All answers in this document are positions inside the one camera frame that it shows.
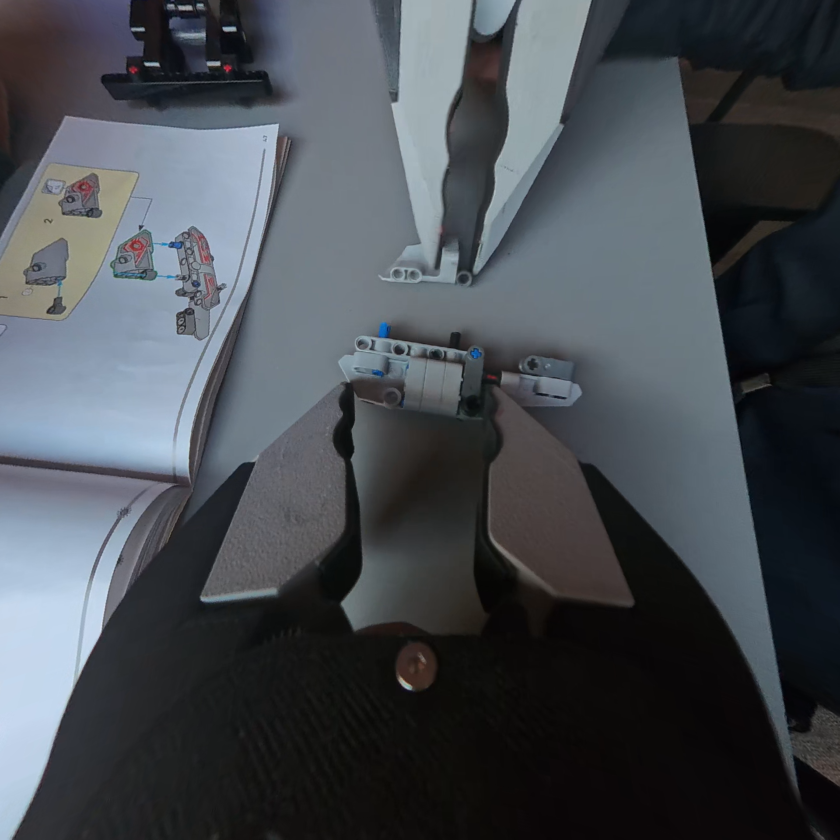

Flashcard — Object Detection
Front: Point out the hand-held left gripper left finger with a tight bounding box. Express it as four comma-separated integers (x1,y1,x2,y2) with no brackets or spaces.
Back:
199,382,364,609

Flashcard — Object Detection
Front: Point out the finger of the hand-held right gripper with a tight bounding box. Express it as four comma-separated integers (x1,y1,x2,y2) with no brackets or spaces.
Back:
472,0,593,274
374,0,473,265

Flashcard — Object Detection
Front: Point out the black chair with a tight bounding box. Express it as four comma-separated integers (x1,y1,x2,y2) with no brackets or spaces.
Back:
682,66,840,263

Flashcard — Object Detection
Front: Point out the grey lego assembly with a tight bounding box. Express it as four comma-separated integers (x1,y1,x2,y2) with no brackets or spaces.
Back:
338,322,584,421

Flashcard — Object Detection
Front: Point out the dark blue cloth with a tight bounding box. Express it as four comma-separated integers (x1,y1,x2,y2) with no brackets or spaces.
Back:
602,0,840,91

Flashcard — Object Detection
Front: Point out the lego instruction booklet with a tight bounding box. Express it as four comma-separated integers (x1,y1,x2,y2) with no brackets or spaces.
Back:
0,116,292,837

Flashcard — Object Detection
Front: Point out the light grey lego panel piece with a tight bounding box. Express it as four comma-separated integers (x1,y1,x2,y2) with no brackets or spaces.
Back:
379,239,475,287

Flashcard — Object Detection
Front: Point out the dark blue bag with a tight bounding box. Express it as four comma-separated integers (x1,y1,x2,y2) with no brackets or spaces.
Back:
714,190,840,732

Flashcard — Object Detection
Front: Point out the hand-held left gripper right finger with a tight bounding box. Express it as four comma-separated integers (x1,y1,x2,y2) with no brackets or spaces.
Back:
472,387,636,621

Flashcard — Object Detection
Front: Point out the black lego assembly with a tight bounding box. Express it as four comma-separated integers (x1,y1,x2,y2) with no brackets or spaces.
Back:
100,0,274,110

